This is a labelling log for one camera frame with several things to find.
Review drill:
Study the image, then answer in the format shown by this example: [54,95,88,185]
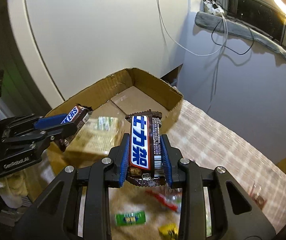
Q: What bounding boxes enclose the white wardrobe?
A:
[7,0,191,110]

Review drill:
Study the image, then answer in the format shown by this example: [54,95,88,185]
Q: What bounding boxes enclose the window frame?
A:
[209,0,286,63]

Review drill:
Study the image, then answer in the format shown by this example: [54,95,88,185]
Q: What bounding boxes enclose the red snack wrapper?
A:
[145,190,180,213]

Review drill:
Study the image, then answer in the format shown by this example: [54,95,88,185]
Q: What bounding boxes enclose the white power strip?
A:
[203,0,225,15]

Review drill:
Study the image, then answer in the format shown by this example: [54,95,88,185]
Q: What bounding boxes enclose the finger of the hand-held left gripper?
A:
[0,113,70,138]
[1,123,78,156]

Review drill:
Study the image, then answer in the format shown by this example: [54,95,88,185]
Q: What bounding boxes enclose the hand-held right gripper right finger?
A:
[161,134,277,240]

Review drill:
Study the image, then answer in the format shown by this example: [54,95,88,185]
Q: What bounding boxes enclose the green candy packet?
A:
[115,211,147,227]

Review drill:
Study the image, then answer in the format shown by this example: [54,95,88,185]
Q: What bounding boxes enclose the white cable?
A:
[153,0,227,56]

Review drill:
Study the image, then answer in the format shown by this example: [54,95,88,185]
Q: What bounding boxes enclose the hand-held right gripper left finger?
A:
[13,133,131,240]

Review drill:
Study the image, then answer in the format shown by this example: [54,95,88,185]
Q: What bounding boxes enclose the yellow candy packet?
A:
[158,224,178,238]

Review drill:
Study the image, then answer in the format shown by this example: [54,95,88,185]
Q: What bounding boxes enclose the black cable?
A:
[211,17,255,55]

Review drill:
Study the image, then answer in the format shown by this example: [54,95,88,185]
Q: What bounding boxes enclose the clear candy wrapper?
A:
[249,184,267,205]

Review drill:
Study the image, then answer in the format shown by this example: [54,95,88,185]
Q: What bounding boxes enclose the checked tablecloth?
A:
[108,100,286,240]

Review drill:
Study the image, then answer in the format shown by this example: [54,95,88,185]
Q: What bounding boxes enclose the pale green snack packet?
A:
[64,116,123,167]

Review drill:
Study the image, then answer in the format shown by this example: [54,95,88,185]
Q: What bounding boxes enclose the cardboard box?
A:
[44,67,184,178]

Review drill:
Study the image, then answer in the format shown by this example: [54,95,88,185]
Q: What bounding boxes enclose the brown chocolate bar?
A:
[54,104,93,152]
[125,109,170,188]

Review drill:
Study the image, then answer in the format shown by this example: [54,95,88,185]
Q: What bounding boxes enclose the grey cloth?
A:
[195,11,286,72]

